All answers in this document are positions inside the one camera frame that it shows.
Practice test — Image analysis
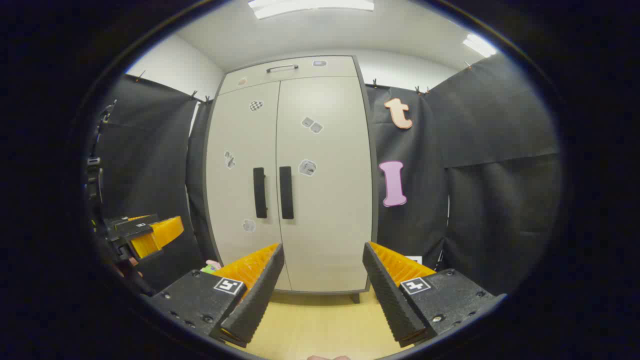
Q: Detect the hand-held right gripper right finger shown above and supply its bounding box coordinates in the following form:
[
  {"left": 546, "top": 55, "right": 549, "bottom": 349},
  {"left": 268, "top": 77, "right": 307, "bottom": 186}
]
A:
[{"left": 362, "top": 242, "right": 507, "bottom": 348}]

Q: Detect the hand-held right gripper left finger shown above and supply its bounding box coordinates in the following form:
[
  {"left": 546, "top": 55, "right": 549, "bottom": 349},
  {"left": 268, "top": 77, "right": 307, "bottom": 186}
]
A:
[{"left": 141, "top": 243, "right": 285, "bottom": 349}]

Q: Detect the beige shoe cabinet door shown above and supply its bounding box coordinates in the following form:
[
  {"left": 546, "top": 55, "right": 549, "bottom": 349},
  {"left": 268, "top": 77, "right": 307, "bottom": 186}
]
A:
[
  {"left": 276, "top": 76, "right": 375, "bottom": 293},
  {"left": 206, "top": 81, "right": 292, "bottom": 292}
]

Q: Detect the black door handle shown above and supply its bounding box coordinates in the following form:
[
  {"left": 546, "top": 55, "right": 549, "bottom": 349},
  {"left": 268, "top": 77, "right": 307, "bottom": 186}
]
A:
[
  {"left": 279, "top": 166, "right": 295, "bottom": 220},
  {"left": 253, "top": 167, "right": 268, "bottom": 219}
]

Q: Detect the grey double-door shoe cabinet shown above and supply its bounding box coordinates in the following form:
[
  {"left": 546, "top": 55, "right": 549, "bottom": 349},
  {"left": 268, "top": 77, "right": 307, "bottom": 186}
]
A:
[{"left": 204, "top": 55, "right": 379, "bottom": 304}]

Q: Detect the beige cabinet drawer front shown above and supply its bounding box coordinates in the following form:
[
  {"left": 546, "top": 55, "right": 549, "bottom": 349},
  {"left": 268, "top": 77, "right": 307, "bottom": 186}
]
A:
[{"left": 218, "top": 56, "right": 359, "bottom": 96}]

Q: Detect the black equipment stand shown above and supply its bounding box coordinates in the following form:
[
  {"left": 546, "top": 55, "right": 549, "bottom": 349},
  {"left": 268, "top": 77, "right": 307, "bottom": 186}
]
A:
[{"left": 86, "top": 98, "right": 119, "bottom": 211}]

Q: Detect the ceiling light panel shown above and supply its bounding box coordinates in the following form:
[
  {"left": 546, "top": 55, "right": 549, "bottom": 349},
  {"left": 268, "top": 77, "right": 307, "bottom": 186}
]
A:
[
  {"left": 462, "top": 34, "right": 497, "bottom": 58},
  {"left": 248, "top": 0, "right": 375, "bottom": 20}
]

